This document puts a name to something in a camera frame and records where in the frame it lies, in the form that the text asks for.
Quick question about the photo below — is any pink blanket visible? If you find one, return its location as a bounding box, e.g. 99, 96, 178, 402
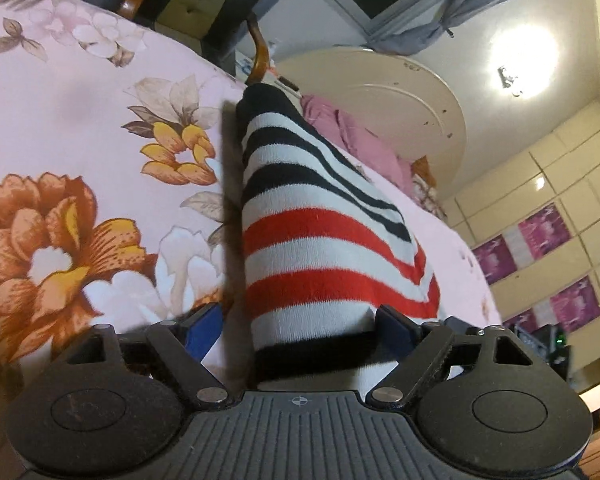
300, 93, 417, 197

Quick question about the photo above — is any purple wall poster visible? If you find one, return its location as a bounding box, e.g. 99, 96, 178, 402
472, 235, 519, 285
550, 275, 600, 334
502, 309, 542, 334
517, 203, 574, 261

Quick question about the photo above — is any black red striped white garment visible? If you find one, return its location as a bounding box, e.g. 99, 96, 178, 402
235, 82, 442, 394

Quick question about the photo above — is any orange patterned cloth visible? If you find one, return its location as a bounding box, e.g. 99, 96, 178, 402
411, 156, 449, 219

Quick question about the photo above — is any ceiling light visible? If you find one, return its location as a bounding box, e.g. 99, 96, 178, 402
486, 26, 564, 102

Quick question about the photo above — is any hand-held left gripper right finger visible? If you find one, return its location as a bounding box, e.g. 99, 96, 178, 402
369, 304, 553, 409

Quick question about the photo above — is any grey curtain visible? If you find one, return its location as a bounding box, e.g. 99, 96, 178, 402
369, 0, 587, 57

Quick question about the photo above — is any black device with green light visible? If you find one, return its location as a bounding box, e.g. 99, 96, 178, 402
514, 324, 574, 377

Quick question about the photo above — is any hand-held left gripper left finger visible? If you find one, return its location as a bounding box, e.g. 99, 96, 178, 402
55, 302, 230, 407

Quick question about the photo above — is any pink floral bedsheet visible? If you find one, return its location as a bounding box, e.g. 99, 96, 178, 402
0, 0, 504, 480

